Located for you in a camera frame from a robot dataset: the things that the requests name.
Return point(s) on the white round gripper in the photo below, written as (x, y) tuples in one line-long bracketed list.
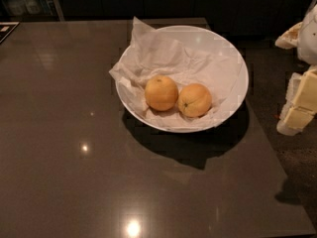
[(308, 39)]

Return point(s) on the orange fruit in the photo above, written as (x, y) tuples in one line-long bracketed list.
[(194, 100), (161, 93)]

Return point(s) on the white ceramic bowl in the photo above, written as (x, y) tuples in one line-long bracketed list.
[(214, 47)]

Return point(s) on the white crumpled paper liner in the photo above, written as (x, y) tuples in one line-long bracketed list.
[(171, 60)]

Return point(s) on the white plastic bottle right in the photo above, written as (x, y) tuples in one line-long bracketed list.
[(33, 6)]

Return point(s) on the white plastic bottle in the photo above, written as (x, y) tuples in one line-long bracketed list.
[(33, 6), (17, 7)]

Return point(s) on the white plastic bottle left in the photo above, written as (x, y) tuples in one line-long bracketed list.
[(17, 7)]

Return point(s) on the dark tray with label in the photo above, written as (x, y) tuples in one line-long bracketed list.
[(6, 28)]

